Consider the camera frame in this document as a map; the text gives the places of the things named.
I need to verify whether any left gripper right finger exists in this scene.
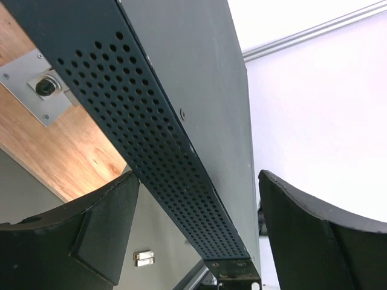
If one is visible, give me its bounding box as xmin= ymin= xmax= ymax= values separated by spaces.
xmin=259 ymin=170 xmax=386 ymax=289

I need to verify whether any silver double SFP module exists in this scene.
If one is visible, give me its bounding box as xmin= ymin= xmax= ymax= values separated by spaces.
xmin=134 ymin=251 xmax=155 ymax=267

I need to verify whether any dark teal network switch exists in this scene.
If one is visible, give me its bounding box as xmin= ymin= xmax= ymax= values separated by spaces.
xmin=4 ymin=1 xmax=261 ymax=289

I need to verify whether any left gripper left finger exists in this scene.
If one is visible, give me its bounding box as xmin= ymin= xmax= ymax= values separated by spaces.
xmin=1 ymin=172 xmax=140 ymax=289

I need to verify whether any metal bracket on board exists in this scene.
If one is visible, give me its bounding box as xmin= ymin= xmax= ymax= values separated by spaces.
xmin=1 ymin=49 xmax=80 ymax=127

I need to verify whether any wooden board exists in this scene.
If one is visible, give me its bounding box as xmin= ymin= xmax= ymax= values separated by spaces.
xmin=0 ymin=2 xmax=128 ymax=202

